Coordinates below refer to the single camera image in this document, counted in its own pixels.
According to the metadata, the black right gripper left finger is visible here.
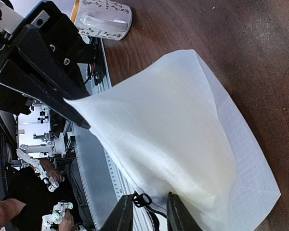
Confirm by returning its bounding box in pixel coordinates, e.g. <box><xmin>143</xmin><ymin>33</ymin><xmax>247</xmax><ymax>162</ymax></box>
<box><xmin>100</xmin><ymin>194</ymin><xmax>133</xmax><ymax>231</ymax></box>

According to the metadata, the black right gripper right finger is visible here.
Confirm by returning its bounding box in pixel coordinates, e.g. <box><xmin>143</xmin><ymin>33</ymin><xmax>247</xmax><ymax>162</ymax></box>
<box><xmin>166</xmin><ymin>192</ymin><xmax>202</xmax><ymax>231</ymax></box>

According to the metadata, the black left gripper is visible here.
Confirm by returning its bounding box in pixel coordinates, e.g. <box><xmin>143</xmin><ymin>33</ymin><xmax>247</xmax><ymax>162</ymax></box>
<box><xmin>0</xmin><ymin>0</ymin><xmax>96</xmax><ymax>129</ymax></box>

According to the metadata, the white paper bag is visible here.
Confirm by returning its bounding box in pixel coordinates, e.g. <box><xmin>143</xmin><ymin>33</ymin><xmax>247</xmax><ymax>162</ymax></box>
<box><xmin>68</xmin><ymin>50</ymin><xmax>281</xmax><ymax>231</ymax></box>

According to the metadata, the patterned mug orange inside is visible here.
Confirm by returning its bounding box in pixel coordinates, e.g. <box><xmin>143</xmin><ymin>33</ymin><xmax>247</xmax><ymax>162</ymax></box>
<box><xmin>71</xmin><ymin>0</ymin><xmax>132</xmax><ymax>41</ymax></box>

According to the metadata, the person in black shirt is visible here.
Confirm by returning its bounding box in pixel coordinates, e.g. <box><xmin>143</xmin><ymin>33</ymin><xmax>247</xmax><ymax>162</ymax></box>
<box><xmin>0</xmin><ymin>158</ymin><xmax>83</xmax><ymax>231</ymax></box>

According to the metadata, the aluminium front rail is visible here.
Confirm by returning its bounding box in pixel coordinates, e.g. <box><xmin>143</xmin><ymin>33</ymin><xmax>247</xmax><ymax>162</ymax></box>
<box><xmin>72</xmin><ymin>38</ymin><xmax>135</xmax><ymax>231</ymax></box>

